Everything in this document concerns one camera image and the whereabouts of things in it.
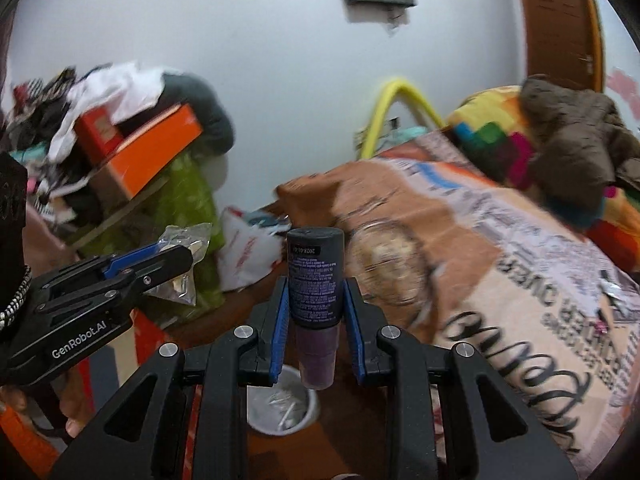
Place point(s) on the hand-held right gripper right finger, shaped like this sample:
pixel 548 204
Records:
pixel 356 345

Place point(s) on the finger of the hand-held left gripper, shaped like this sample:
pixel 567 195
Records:
pixel 165 267
pixel 130 262

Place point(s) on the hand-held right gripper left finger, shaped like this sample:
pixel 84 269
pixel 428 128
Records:
pixel 281 330

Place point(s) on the clear plastic wrapper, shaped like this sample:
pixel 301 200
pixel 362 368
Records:
pixel 180 232

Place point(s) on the dark purple cosmetic bottle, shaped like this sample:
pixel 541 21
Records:
pixel 315 280

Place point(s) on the white trash bin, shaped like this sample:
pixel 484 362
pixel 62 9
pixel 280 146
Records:
pixel 280 412

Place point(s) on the person's left hand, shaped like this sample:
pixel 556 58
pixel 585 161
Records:
pixel 77 410

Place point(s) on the green leaf print cloth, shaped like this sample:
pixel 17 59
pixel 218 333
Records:
pixel 185 195

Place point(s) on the white plastic bag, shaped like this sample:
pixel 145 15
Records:
pixel 245 255

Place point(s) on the orange box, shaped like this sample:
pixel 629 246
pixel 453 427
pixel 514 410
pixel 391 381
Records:
pixel 150 160

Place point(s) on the printed blanket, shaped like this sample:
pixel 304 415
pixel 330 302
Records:
pixel 450 260

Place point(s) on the red box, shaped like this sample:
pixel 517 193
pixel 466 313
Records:
pixel 97 132

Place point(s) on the pile of dark clothes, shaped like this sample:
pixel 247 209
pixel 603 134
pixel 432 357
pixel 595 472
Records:
pixel 35 125

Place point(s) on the dark grey cushion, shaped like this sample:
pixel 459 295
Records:
pixel 200 100

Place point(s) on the white cloth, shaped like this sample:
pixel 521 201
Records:
pixel 120 85

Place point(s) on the teal cloth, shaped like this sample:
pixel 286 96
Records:
pixel 405 135

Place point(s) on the colourful patchwork quilt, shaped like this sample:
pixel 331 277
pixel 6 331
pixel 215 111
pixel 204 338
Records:
pixel 480 130

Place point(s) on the yellow foam tube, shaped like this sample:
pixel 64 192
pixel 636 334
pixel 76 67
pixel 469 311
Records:
pixel 397 85

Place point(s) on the brown padded jacket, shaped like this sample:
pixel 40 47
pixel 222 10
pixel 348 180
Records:
pixel 570 140

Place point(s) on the brown wooden door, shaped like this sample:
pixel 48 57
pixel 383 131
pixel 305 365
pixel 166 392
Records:
pixel 555 25

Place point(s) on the frosted wardrobe sliding door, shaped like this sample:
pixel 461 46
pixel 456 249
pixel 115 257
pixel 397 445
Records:
pixel 622 55

